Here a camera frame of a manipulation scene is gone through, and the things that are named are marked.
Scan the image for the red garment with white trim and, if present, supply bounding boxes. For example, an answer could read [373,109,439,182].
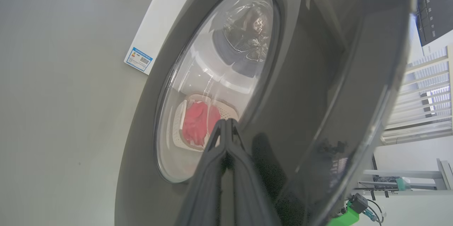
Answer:
[182,101,222,147]

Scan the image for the white window blinds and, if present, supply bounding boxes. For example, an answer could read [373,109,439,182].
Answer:
[380,45,453,145]

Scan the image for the white shelf table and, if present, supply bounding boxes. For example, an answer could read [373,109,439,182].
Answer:
[354,159,453,198]

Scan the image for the cream perforated laundry basket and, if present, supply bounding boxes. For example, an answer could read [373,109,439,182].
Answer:
[172,94,239,152]

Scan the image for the dark round washing machine door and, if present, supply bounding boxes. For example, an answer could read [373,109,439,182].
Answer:
[115,0,414,226]

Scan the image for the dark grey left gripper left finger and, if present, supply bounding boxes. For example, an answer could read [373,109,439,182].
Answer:
[175,119,229,226]

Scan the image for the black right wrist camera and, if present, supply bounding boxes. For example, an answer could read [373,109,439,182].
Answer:
[349,193,368,214]

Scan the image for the white front-load washing machine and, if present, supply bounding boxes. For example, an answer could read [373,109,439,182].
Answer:
[124,0,453,76]

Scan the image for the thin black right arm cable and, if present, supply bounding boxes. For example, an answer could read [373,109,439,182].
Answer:
[363,199,386,225]

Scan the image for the black washing machine control panel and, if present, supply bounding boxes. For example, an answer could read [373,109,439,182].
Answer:
[417,0,453,46]

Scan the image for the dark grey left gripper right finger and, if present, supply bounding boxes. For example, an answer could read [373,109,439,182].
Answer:
[226,119,280,226]

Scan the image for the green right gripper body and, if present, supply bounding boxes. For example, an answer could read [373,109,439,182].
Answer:
[326,201,360,226]

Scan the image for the blue energy label sticker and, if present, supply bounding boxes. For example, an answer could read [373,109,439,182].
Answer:
[124,47,153,75]

